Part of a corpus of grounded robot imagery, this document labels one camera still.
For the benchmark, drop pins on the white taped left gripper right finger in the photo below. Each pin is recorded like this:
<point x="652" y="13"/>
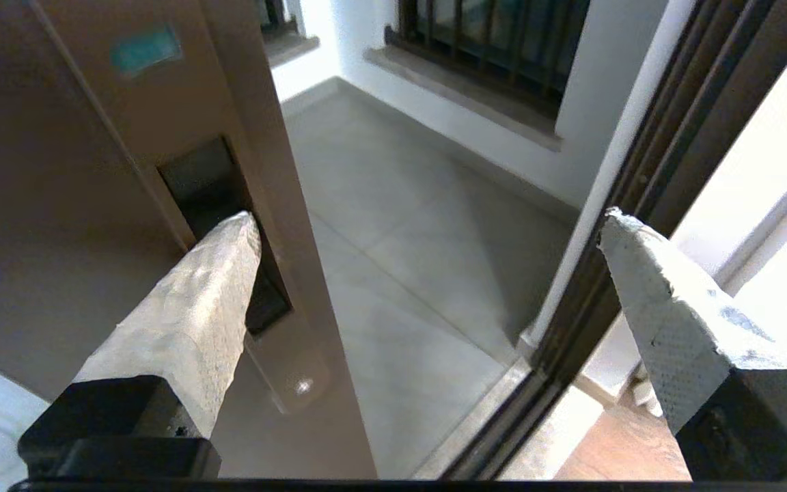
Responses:
<point x="680" y="321"/>

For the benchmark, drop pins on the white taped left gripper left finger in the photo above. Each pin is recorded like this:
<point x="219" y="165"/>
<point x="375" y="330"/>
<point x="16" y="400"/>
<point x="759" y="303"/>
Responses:
<point x="175" y="328"/>

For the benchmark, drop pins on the brown framed sliding glass door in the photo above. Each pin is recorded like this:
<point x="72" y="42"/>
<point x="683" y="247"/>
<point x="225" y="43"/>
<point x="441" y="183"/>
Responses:
<point x="93" y="171"/>

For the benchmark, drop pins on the dark metal floor track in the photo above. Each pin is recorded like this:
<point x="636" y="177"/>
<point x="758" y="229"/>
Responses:
<point x="496" y="444"/>

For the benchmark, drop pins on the black metal balcony railing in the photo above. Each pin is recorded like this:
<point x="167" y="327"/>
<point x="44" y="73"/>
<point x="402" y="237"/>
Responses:
<point x="274" y="14"/>

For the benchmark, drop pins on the black barred window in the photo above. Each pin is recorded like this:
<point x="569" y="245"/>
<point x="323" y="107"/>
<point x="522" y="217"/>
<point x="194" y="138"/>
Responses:
<point x="489" y="34"/>

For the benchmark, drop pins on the dark stone window sill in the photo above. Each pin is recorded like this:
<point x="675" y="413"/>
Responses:
<point x="291" y="49"/>
<point x="462" y="96"/>

